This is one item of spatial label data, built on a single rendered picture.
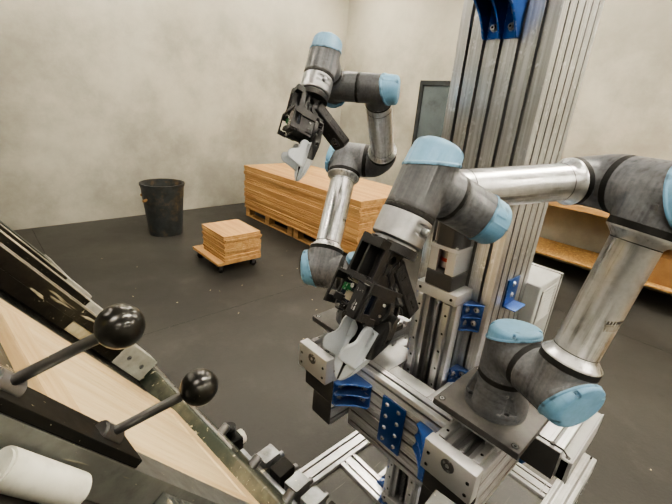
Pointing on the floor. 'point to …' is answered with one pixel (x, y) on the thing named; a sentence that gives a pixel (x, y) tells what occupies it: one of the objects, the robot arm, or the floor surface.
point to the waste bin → (163, 206)
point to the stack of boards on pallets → (308, 202)
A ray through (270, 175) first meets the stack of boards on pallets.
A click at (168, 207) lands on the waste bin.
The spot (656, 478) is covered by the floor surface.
